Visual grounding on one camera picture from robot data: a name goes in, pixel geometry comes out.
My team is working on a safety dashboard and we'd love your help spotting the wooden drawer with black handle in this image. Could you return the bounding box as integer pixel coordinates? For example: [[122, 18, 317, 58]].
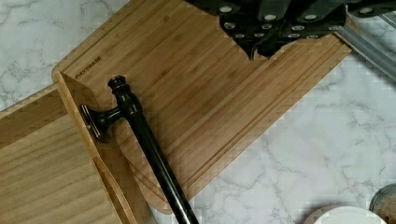
[[0, 76, 199, 224]]

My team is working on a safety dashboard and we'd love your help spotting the white round lid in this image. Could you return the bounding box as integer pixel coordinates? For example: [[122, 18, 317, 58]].
[[303, 205, 387, 224]]

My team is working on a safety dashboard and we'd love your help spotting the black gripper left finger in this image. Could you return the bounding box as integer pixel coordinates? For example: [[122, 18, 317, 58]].
[[219, 13, 285, 60]]

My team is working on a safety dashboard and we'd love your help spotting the bamboo cutting board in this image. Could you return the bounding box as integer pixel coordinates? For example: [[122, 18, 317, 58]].
[[52, 0, 349, 213]]

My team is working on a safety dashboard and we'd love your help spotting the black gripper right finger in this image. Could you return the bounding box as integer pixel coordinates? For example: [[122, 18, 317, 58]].
[[258, 12, 347, 58]]

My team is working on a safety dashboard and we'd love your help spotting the glass jar with granola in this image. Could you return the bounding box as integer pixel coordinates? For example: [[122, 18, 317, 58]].
[[369, 184, 396, 224]]

